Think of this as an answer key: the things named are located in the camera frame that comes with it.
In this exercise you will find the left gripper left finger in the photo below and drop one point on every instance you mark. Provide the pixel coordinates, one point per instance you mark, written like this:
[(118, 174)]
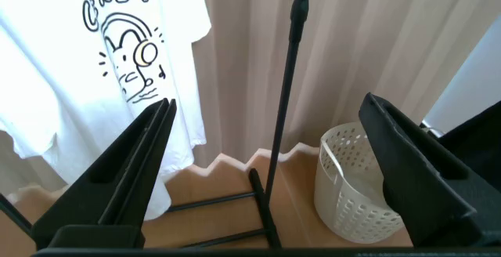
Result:
[(117, 186)]

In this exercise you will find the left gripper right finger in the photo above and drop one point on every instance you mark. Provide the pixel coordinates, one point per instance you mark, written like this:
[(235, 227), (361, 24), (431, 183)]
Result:
[(422, 194)]

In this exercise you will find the white t-shirt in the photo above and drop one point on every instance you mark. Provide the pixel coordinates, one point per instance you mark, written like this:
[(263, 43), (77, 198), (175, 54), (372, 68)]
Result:
[(51, 73)]

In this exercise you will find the white laundry basket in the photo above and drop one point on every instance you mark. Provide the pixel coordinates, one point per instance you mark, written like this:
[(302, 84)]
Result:
[(344, 210)]

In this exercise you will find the black clothes rack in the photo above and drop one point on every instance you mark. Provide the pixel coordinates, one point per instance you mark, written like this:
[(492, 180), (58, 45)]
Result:
[(293, 53)]

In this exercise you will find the beige curtain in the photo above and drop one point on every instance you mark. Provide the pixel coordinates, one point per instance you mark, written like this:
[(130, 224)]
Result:
[(372, 33)]

